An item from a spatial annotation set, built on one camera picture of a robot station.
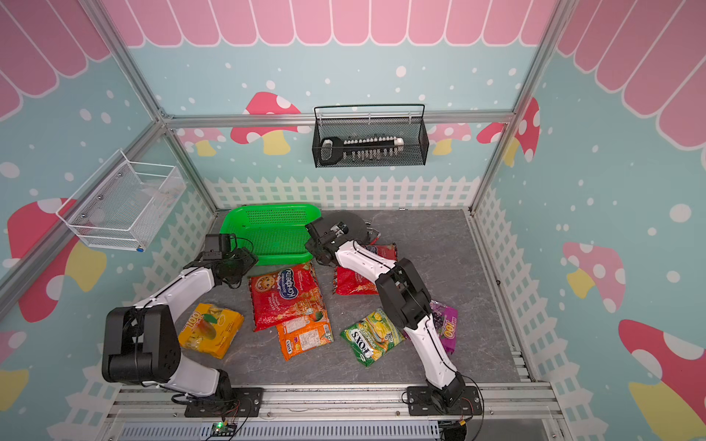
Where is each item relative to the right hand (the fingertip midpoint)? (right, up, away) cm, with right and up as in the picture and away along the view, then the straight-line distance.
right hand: (309, 244), depth 97 cm
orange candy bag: (+1, -27, -12) cm, 29 cm away
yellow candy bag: (-27, -25, -15) cm, 40 cm away
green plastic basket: (-17, +4, +16) cm, 23 cm away
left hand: (-18, -6, -4) cm, 20 cm away
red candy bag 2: (+14, -13, -1) cm, 19 cm away
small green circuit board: (-19, -49, -24) cm, 57 cm away
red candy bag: (-7, -17, -5) cm, 19 cm away
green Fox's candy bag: (+22, -28, -13) cm, 38 cm away
